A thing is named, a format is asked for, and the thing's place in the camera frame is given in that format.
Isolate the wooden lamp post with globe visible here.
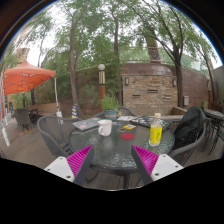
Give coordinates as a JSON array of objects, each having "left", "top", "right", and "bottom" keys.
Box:
[{"left": 97, "top": 63, "right": 107, "bottom": 113}]

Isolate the clear bottle with yellow label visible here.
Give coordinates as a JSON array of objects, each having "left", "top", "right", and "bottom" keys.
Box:
[{"left": 148, "top": 112, "right": 164, "bottom": 148}]

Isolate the white sticker sheet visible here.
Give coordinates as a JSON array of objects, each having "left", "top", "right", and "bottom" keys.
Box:
[{"left": 116, "top": 115, "right": 134, "bottom": 122}]

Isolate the black laptop with stickers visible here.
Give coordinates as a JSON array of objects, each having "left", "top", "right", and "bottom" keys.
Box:
[{"left": 128, "top": 115, "right": 174, "bottom": 132}]

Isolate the group of dark bar stools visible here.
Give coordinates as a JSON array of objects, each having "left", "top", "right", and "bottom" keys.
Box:
[{"left": 203, "top": 109, "right": 224, "bottom": 156}]

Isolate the orange canopy tent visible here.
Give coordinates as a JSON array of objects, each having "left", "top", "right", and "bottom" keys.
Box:
[{"left": 0, "top": 59, "right": 63, "bottom": 118}]

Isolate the flat round red coaster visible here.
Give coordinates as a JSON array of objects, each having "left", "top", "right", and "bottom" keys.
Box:
[{"left": 120, "top": 132, "right": 136, "bottom": 141}]

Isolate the yellow card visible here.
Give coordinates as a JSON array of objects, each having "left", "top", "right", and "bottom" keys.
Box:
[{"left": 122, "top": 123, "right": 137, "bottom": 131}]

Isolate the black jacket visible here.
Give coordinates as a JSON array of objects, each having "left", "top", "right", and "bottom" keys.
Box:
[{"left": 172, "top": 105, "right": 206, "bottom": 151}]

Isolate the green plant in teal pot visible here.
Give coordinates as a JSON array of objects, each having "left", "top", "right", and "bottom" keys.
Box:
[{"left": 99, "top": 94, "right": 120, "bottom": 121}]

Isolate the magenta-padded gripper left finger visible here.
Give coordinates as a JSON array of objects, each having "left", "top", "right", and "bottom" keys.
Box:
[{"left": 43, "top": 144, "right": 96, "bottom": 187}]

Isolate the blue yellow striped cone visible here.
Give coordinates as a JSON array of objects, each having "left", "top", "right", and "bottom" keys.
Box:
[{"left": 70, "top": 103, "right": 79, "bottom": 119}]

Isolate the group of dark patio chairs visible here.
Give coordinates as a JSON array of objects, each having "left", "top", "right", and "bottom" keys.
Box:
[{"left": 13, "top": 108, "right": 39, "bottom": 131}]

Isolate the grey laptop with stickers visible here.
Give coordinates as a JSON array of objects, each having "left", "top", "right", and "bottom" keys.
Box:
[{"left": 71, "top": 117, "right": 103, "bottom": 132}]

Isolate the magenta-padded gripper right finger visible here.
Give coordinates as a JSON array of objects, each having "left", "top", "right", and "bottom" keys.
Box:
[{"left": 130, "top": 144, "right": 184, "bottom": 186}]

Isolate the white ceramic mug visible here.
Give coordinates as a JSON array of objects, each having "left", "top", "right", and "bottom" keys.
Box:
[{"left": 97, "top": 119, "right": 113, "bottom": 137}]

